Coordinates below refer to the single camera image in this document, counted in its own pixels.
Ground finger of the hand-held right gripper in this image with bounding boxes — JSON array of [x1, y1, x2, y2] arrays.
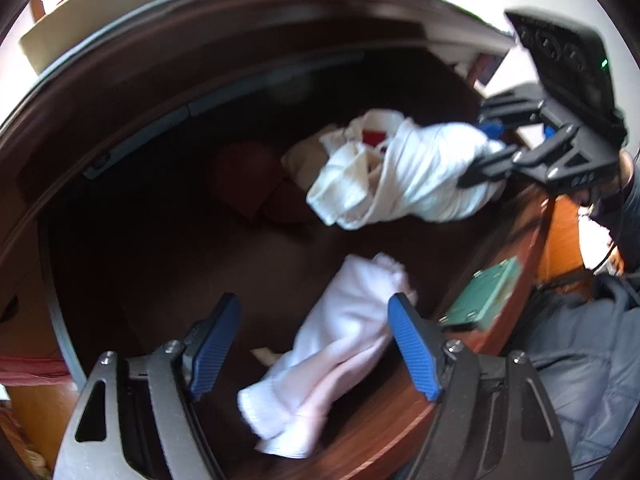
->
[[477, 82, 551, 136], [457, 125, 583, 188]]

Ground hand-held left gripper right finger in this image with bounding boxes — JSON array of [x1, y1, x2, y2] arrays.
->
[[387, 292, 576, 480]]

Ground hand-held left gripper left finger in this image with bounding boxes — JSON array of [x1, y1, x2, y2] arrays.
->
[[52, 292, 242, 480]]

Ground pale pink underwear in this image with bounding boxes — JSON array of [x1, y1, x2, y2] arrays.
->
[[237, 254, 420, 458]]

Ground white underwear roll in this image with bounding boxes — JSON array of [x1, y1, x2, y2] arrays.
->
[[306, 110, 506, 231]]

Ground tan underwear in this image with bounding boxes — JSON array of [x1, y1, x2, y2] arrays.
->
[[281, 132, 346, 191]]

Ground person's right hand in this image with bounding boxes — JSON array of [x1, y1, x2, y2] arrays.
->
[[577, 152, 637, 226]]

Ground green booklet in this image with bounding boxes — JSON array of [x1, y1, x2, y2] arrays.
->
[[440, 256, 523, 332]]

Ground person's grey padded jacket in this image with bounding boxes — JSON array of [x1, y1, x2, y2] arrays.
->
[[520, 270, 640, 480]]

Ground red cloth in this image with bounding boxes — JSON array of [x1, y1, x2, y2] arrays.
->
[[0, 355, 71, 386]]

